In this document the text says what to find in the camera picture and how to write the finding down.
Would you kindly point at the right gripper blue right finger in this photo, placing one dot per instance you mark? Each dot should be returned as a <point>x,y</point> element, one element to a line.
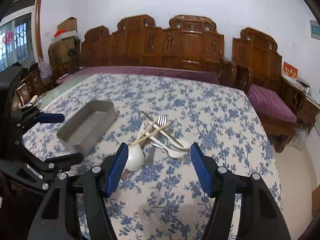
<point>202,171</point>

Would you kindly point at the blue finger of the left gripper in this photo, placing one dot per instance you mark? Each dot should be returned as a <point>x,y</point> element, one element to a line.
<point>50,118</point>

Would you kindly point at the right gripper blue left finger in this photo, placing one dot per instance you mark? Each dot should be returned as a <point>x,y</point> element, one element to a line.
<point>115,167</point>

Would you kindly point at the white ceramic soup spoon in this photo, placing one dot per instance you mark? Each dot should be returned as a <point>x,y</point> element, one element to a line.
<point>136,157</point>

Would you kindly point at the white plastic fork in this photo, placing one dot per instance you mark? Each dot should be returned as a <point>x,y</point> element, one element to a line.
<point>172,153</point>

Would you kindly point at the light bamboo chopstick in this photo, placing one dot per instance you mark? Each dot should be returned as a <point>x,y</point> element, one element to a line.
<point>144,137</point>
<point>145,127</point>

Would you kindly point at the white plastic spoon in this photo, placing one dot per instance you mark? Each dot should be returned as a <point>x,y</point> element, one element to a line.
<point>177,143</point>

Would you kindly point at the metal rectangular tray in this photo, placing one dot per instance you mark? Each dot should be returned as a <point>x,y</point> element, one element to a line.
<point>81,133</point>

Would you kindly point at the blue floral tablecloth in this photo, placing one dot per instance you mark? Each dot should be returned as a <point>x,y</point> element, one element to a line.
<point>164,199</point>

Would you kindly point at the wooden side cabinet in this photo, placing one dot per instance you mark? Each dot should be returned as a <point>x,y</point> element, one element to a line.
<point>64,56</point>

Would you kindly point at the purple sofa cushion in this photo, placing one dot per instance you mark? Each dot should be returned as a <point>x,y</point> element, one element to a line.
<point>208,77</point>

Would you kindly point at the purple armchair cushion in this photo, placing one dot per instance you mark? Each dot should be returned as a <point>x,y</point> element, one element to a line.
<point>268,103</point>

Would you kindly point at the cardboard box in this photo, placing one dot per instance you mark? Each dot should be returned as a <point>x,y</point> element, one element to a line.
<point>69,24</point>

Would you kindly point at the carved wooden sofa bench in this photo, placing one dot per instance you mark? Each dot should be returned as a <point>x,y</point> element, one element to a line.
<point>189,43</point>

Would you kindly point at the carved wooden armchair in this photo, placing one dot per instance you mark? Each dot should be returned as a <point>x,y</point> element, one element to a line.
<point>258,62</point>

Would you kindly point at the red sign card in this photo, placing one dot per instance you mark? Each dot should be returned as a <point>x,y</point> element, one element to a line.
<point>290,71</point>

